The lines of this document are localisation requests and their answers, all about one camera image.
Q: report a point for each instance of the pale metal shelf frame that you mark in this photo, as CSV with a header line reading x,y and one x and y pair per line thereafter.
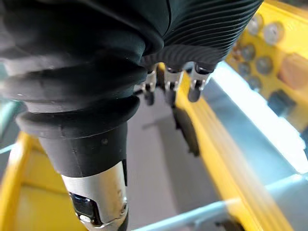
x,y
243,118

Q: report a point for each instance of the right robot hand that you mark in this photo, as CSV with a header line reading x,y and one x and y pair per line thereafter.
x,y
79,60

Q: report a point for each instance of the yellow shelf rack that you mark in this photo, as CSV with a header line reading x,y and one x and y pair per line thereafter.
x,y
216,156

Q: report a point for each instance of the round silver can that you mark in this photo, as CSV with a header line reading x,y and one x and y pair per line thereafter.
x,y
264,65
273,32
247,52
255,24
244,68
254,83

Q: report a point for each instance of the small black box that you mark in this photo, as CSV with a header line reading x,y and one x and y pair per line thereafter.
x,y
281,104

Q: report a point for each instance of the yellow storage rack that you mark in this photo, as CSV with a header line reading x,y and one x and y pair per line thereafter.
x,y
284,50

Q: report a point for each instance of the grey shelf board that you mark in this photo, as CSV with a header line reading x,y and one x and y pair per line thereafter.
x,y
156,173

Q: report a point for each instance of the brown cardboard box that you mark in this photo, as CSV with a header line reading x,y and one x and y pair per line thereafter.
x,y
292,70

